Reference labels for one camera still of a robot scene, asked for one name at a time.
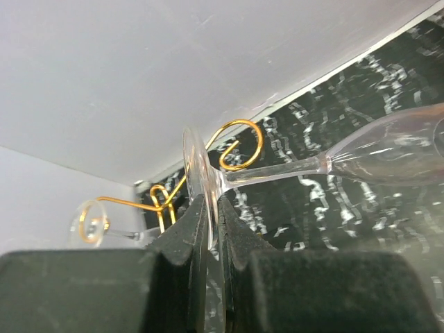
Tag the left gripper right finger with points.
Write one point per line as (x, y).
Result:
(268, 290)

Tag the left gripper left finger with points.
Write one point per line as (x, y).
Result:
(159, 288)

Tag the clear wine glass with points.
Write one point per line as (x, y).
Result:
(401, 149)
(91, 226)

